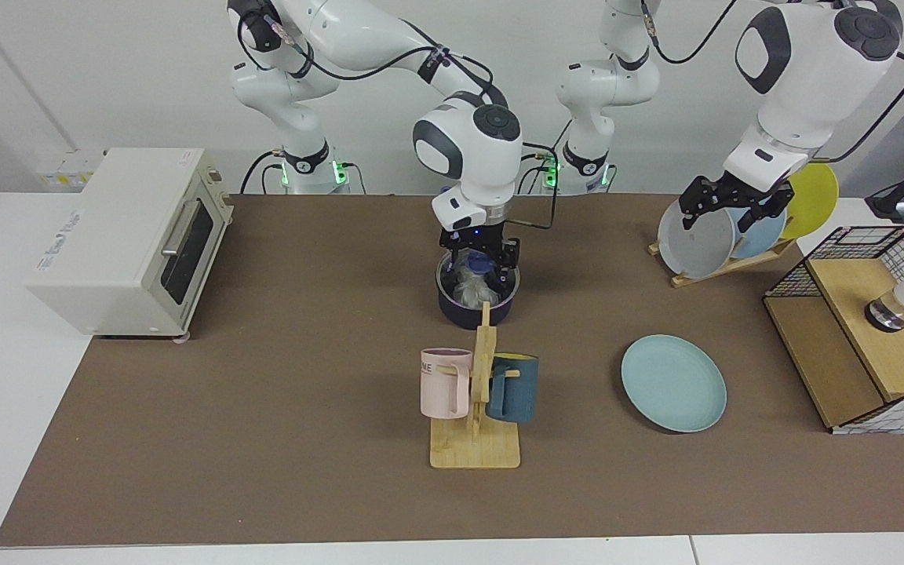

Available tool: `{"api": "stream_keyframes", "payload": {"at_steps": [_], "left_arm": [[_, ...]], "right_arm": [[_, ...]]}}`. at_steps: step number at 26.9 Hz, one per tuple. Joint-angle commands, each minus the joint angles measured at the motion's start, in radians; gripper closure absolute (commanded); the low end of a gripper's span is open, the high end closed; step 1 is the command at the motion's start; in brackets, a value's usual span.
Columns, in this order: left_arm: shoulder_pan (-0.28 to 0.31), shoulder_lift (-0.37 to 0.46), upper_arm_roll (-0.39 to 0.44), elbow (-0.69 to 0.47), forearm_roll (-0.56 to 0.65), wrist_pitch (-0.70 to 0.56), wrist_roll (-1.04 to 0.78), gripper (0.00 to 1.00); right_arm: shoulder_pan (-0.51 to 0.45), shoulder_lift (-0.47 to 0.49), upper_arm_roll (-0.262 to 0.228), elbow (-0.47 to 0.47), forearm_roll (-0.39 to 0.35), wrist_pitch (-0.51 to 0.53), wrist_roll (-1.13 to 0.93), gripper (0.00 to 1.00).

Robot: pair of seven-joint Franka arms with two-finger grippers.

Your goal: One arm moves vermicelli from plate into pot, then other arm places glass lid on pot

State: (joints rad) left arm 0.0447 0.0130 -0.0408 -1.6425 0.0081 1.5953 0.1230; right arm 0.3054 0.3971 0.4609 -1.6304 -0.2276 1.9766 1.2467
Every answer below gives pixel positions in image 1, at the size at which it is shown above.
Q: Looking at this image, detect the dark teal cup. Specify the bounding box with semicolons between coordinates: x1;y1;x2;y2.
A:
487;354;540;425

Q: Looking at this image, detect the teal round plate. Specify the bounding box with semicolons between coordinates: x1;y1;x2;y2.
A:
621;334;728;434

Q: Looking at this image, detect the wooden plate rack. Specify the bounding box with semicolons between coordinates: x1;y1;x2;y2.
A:
647;239;796;288

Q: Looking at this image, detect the black pot with blue handle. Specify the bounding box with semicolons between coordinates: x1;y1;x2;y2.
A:
435;250;521;330

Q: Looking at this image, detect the glass lid with blue knob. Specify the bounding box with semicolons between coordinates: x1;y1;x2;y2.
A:
436;250;520;312

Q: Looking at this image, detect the yellow round plate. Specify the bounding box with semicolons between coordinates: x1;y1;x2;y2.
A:
780;161;840;240

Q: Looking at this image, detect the pale toaster oven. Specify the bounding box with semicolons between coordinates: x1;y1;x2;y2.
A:
24;148;235;344

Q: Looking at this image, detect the white wall socket box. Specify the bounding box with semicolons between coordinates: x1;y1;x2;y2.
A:
35;149;108;191

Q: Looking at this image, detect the wire basket with wooden floor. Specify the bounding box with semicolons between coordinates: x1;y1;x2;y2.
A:
763;225;904;435

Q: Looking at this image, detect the grey round plate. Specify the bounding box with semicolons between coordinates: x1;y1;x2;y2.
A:
657;196;737;280

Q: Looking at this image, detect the light blue round plate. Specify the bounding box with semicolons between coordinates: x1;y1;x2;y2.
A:
731;200;789;260

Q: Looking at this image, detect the brown table cloth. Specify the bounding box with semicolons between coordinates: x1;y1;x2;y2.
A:
0;193;904;548

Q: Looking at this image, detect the pink cup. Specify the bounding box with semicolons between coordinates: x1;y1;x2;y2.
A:
420;348;474;420

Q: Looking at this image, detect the wooden cup stand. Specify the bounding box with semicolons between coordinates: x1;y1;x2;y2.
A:
429;301;522;470

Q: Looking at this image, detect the black base cable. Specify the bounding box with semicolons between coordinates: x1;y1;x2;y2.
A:
516;152;559;195
240;149;288;195

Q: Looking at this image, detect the white vermicelli bundle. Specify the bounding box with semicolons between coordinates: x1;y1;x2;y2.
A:
452;263;500;307

